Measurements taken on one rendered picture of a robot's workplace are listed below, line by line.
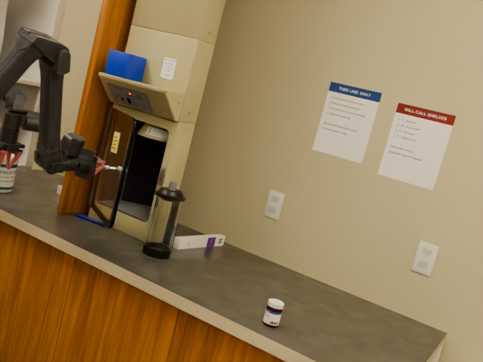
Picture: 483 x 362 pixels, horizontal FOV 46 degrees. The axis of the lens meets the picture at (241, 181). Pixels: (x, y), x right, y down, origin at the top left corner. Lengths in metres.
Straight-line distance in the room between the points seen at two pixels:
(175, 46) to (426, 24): 0.91
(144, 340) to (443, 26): 1.49
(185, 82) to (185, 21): 0.22
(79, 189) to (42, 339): 0.58
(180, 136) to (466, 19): 1.09
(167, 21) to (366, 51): 0.76
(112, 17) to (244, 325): 1.26
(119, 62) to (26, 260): 0.79
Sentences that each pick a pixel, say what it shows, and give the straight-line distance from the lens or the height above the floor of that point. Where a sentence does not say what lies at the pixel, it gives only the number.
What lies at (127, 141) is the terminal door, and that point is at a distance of 2.02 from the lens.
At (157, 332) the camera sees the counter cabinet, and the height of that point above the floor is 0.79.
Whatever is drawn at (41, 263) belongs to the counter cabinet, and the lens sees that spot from 2.17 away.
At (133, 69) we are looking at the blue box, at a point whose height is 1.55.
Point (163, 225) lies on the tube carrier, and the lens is 2.00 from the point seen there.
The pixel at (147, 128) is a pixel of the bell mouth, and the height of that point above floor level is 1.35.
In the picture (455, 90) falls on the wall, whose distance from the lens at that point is 2.18.
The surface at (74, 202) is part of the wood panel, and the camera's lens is 2.37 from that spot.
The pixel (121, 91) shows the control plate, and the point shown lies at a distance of 2.17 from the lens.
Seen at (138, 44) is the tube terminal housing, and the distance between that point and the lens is 2.26.
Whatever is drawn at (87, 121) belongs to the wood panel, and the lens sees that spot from 2.29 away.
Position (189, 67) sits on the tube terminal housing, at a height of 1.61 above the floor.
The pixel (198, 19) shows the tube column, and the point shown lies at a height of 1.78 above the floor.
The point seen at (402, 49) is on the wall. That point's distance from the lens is 2.25.
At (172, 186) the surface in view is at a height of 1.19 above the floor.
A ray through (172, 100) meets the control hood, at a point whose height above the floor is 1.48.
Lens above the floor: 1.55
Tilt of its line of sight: 8 degrees down
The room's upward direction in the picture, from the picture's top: 15 degrees clockwise
